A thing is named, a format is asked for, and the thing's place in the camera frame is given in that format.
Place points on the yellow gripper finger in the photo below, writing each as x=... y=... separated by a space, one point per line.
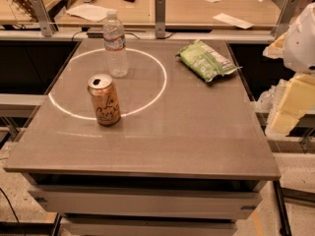
x=276 y=49
x=298 y=98

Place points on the clear plastic water bottle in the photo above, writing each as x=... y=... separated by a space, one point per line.
x=115 y=45

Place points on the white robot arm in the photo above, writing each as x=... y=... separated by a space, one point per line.
x=299 y=56

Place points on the green snack bag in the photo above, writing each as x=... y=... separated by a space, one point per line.
x=205 y=62

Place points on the orange LaCroix soda can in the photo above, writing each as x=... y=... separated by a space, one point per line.
x=102 y=90

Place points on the white paper sheet left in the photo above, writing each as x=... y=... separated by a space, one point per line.
x=90 y=12

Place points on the white drawer cabinet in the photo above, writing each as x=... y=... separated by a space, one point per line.
x=127 y=211

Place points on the right metal bracket post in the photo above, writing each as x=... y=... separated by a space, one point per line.
x=286 y=14

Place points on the metal bracket post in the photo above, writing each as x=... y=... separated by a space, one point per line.
x=46 y=26
x=286 y=14
x=160 y=18

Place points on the middle metal bracket post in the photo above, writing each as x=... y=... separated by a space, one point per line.
x=160 y=18

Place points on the left metal bracket post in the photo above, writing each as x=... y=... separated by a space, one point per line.
x=46 y=26

